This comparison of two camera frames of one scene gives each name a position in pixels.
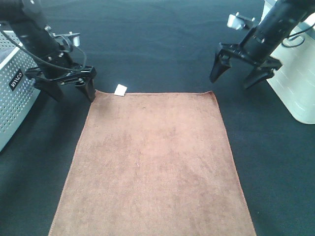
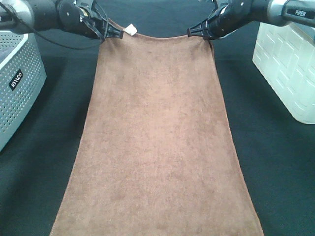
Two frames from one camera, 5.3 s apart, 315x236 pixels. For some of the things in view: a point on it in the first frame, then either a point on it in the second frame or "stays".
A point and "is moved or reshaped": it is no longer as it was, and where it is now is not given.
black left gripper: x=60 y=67 → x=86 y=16
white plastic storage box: x=294 y=80 stays
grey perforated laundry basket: x=18 y=90 stays
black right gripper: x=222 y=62 → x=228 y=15
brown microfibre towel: x=150 y=164 is moved or reshaped
